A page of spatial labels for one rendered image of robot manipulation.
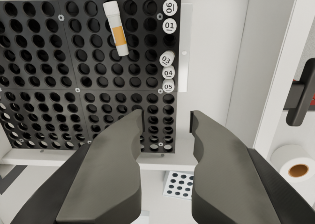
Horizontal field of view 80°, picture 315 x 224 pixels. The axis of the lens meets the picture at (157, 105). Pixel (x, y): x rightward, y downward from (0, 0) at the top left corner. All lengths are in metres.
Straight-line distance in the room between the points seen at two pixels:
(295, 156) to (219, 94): 0.23
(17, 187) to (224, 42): 0.37
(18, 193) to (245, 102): 0.35
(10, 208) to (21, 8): 0.28
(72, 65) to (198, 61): 0.15
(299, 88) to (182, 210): 0.46
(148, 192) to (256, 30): 0.45
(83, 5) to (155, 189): 0.44
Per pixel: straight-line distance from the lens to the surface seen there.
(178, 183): 0.46
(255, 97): 0.22
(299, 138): 0.49
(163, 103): 0.21
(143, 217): 0.61
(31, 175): 0.40
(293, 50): 0.19
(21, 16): 0.24
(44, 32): 0.23
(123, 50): 0.19
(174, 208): 0.59
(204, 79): 0.27
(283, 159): 0.47
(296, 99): 0.24
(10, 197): 0.38
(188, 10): 0.24
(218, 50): 0.27
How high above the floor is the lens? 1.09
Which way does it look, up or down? 62 degrees down
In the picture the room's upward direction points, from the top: 173 degrees counter-clockwise
